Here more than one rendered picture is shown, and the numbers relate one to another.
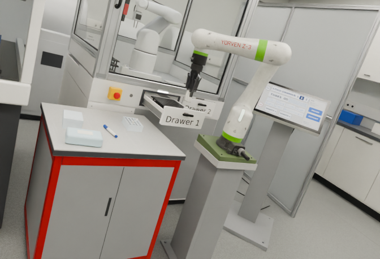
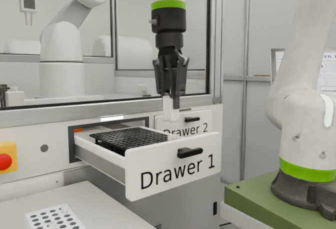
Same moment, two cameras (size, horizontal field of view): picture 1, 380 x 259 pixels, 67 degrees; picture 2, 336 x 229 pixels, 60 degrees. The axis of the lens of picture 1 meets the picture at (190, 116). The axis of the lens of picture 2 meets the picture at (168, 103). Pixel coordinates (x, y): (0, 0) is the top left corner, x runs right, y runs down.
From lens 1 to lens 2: 1.01 m
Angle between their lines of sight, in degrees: 8
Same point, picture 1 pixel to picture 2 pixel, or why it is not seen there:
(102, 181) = not seen: outside the picture
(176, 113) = (161, 157)
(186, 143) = (184, 198)
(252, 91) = (307, 53)
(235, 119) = (315, 125)
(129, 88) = (34, 134)
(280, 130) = not seen: hidden behind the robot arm
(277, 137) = not seen: hidden behind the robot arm
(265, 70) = not seen: outside the picture
